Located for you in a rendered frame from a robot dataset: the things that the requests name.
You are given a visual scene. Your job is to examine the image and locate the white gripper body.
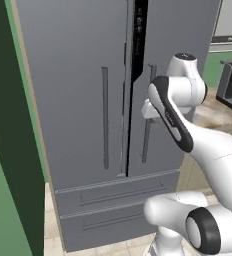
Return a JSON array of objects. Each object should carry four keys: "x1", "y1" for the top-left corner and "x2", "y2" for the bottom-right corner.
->
[{"x1": 141, "y1": 98, "x2": 163, "y2": 121}]

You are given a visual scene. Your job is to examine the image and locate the grey french door fridge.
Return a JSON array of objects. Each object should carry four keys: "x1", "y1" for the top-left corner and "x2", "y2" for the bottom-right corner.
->
[{"x1": 13, "y1": 0, "x2": 221, "y2": 253}]

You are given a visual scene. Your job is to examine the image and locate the grey wide fridge door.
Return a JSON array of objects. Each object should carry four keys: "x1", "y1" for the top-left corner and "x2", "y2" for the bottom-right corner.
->
[{"x1": 15, "y1": 0, "x2": 130, "y2": 193}]

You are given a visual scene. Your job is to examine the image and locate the grey fridge door black panel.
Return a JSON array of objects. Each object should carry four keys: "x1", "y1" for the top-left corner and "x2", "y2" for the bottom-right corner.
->
[{"x1": 125, "y1": 0, "x2": 221, "y2": 179}]

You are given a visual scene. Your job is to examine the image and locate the grey fridge drawer front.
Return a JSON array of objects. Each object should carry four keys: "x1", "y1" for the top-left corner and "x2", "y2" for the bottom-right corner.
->
[
  {"x1": 59, "y1": 199, "x2": 160, "y2": 253},
  {"x1": 53, "y1": 169, "x2": 181, "y2": 218}
]

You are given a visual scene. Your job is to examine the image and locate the beige base cupboards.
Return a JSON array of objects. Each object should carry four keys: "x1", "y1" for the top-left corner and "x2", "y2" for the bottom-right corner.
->
[{"x1": 176, "y1": 151, "x2": 216, "y2": 193}]

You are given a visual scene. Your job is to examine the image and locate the black coffee machine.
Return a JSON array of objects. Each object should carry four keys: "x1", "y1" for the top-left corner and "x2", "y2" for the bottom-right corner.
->
[{"x1": 215, "y1": 60, "x2": 232, "y2": 111}]

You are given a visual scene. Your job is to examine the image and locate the grey long fridge door handle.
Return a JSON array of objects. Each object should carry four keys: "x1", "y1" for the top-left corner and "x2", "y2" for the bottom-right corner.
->
[
  {"x1": 140, "y1": 63, "x2": 158, "y2": 165},
  {"x1": 100, "y1": 65, "x2": 110, "y2": 170}
]

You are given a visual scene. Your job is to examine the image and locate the grey fridge drawer handle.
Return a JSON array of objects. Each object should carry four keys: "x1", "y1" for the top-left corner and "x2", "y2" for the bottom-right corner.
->
[
  {"x1": 81, "y1": 211, "x2": 146, "y2": 232},
  {"x1": 79, "y1": 180, "x2": 168, "y2": 207}
]

